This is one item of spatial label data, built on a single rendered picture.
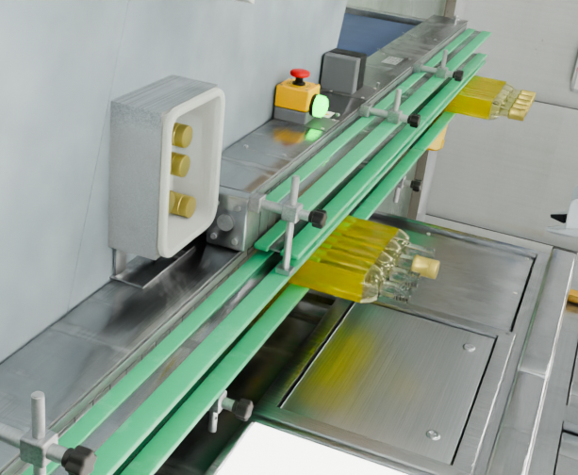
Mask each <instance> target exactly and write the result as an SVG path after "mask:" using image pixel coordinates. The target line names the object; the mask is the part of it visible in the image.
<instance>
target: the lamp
mask: <svg viewBox="0 0 578 475"><path fill-rule="evenodd" d="M327 109H328V99H327V98H326V97H325V96H322V95H319V94H316V93H315V94H314V95H313V96H312V98H311V101H310V105H309V115H310V116H313V117H323V116H324V115H325V113H326V111H327Z"/></svg>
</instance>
